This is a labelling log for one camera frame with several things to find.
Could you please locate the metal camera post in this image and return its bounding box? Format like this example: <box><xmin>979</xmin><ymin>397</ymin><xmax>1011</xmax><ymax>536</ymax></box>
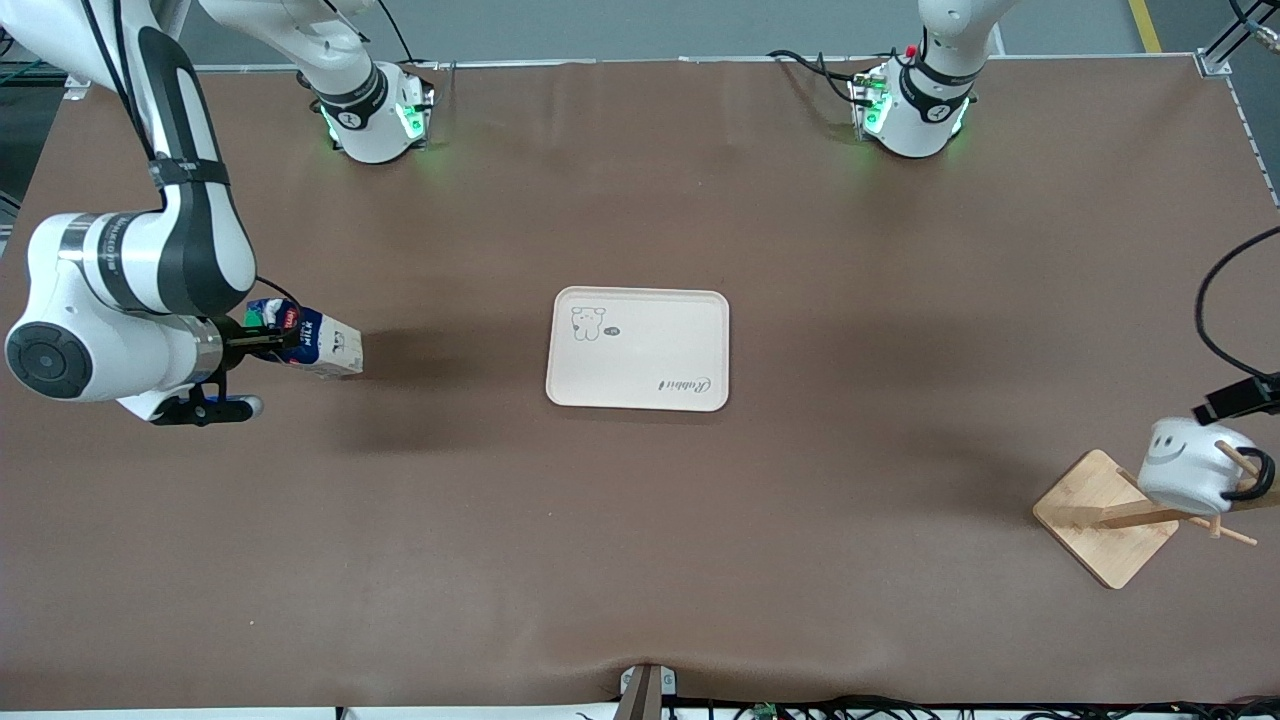
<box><xmin>618</xmin><ymin>663</ymin><xmax>678</xmax><ymax>720</ymax></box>

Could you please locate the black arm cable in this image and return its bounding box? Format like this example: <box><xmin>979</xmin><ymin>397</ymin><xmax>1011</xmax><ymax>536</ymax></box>
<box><xmin>1194</xmin><ymin>226</ymin><xmax>1280</xmax><ymax>382</ymax></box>
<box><xmin>78</xmin><ymin>0</ymin><xmax>303</xmax><ymax>307</ymax></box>

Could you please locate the brown table mat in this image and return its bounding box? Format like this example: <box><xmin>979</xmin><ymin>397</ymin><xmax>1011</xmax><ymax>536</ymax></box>
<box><xmin>0</xmin><ymin>58</ymin><xmax>1280</xmax><ymax>713</ymax></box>

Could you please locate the wooden cup rack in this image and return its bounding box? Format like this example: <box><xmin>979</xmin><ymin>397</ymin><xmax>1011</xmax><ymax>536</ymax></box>
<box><xmin>1033</xmin><ymin>440</ymin><xmax>1280</xmax><ymax>591</ymax></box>

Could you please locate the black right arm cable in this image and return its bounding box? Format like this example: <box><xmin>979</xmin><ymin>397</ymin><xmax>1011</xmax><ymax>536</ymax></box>
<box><xmin>78</xmin><ymin>0</ymin><xmax>303</xmax><ymax>307</ymax></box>

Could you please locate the cream rabbit print tray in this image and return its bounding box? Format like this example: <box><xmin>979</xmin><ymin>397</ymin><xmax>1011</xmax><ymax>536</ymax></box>
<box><xmin>545</xmin><ymin>287</ymin><xmax>731</xmax><ymax>413</ymax></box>

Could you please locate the aluminium frame profile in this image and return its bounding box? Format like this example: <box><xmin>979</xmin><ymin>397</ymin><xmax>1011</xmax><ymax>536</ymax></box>
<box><xmin>1195</xmin><ymin>0</ymin><xmax>1280</xmax><ymax>77</ymax></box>

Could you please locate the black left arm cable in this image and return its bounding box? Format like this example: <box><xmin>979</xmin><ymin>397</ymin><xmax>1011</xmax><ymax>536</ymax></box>
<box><xmin>1194</xmin><ymin>226</ymin><xmax>1280</xmax><ymax>382</ymax></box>

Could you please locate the white smiley cup black handle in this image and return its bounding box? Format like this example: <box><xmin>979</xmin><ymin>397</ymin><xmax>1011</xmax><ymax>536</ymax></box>
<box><xmin>1137</xmin><ymin>417</ymin><xmax>1277</xmax><ymax>517</ymax></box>

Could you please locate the blue white milk carton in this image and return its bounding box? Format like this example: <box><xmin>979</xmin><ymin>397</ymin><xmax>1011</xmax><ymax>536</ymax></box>
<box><xmin>245</xmin><ymin>297</ymin><xmax>365</xmax><ymax>380</ymax></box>

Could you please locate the black base cable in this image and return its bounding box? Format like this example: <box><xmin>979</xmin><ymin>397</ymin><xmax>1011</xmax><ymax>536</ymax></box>
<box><xmin>374</xmin><ymin>0</ymin><xmax>441</xmax><ymax>96</ymax></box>
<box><xmin>767</xmin><ymin>49</ymin><xmax>863</xmax><ymax>107</ymax></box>

